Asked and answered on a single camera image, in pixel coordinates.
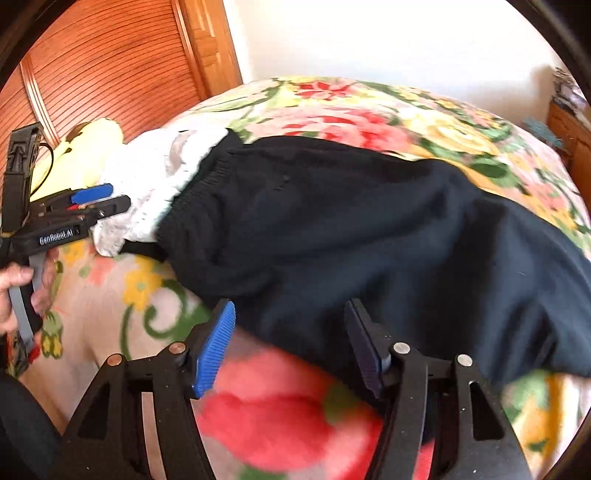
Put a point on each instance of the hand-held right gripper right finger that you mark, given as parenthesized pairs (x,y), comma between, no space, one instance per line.
(365,353)

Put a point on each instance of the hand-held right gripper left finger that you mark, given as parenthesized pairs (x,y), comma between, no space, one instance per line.
(214,350)

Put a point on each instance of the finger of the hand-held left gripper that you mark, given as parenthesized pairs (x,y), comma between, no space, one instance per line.
(111,205)
(92,193)

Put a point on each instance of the black pants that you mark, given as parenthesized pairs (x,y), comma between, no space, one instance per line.
(346,230)

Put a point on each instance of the person's left hand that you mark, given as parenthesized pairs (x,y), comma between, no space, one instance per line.
(11,277)

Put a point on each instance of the white lacy garment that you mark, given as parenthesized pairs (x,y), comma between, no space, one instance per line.
(143,184)

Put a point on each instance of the yellow cloth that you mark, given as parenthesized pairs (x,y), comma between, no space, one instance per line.
(87,152)

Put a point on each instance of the wooden louvered closet door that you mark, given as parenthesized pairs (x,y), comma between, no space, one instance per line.
(106,69)

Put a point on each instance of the person's dark clothing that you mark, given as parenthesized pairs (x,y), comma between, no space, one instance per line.
(23,429)

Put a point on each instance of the floral blanket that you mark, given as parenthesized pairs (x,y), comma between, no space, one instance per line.
(346,115)

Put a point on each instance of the teal cloth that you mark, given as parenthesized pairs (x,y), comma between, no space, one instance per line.
(542,131)

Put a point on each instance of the wooden cabinet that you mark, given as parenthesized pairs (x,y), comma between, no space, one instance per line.
(572,138)

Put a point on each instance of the stack of papers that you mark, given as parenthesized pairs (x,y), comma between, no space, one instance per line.
(570,90)

